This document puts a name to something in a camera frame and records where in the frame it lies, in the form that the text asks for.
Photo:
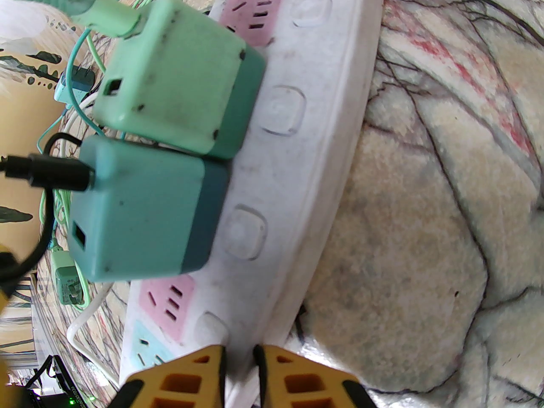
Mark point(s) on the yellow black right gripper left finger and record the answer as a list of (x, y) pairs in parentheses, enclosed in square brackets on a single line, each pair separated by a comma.
[(182, 381)]

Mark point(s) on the teal USB wall charger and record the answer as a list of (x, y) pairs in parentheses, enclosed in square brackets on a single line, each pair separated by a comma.
[(140, 211), (68, 89)]

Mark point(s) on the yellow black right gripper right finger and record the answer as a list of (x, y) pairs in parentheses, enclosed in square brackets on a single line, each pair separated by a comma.
[(301, 385)]

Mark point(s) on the white power strip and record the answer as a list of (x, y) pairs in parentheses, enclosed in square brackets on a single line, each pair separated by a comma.
[(306, 143)]

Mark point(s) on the light green USB wall charger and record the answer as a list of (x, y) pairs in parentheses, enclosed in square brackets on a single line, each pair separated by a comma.
[(170, 79)]

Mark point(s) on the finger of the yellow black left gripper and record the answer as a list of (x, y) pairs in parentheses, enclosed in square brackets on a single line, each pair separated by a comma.
[(6, 287)]

